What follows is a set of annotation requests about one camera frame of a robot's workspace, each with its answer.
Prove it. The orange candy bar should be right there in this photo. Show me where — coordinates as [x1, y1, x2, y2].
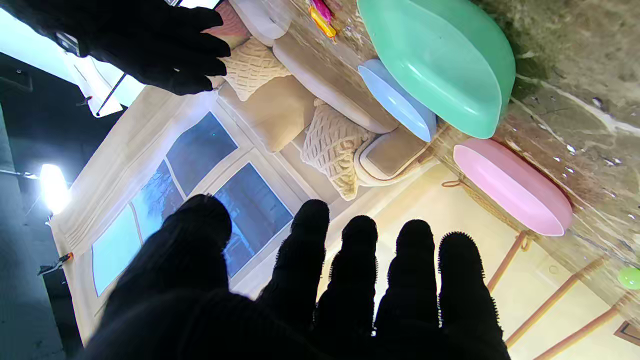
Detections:
[309, 6, 337, 39]

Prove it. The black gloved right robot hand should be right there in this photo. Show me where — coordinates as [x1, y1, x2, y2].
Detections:
[0, 0, 232, 96]

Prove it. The green square plastic dish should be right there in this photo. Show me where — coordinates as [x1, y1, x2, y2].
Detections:
[357, 0, 516, 139]

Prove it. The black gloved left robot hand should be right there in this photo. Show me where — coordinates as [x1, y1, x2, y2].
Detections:
[80, 194, 511, 360]

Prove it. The pink square plastic dish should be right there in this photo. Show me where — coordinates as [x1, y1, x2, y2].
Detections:
[453, 138, 574, 237]

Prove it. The pink cushion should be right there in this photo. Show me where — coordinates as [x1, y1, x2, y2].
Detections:
[202, 0, 251, 49]

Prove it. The black light stand pole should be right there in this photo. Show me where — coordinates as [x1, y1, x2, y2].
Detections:
[95, 72, 128, 117]

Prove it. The orange black spring clamp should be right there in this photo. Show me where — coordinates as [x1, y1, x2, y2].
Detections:
[37, 251, 75, 277]

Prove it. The white framed window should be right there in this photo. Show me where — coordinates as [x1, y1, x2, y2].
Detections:
[90, 110, 296, 298]

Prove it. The blue square plastic dish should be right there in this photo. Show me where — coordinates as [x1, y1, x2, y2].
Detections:
[358, 59, 438, 143]

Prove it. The woven basket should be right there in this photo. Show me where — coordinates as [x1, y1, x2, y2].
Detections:
[441, 165, 531, 238]

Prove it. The beige sofa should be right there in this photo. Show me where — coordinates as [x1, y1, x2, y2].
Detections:
[202, 0, 441, 201]

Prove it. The round green candy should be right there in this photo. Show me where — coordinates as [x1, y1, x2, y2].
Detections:
[617, 266, 640, 291]

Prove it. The white softbox panel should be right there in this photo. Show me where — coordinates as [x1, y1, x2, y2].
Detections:
[0, 7, 146, 118]

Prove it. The bright studio light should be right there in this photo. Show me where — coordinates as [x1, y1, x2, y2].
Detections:
[39, 163, 71, 216]

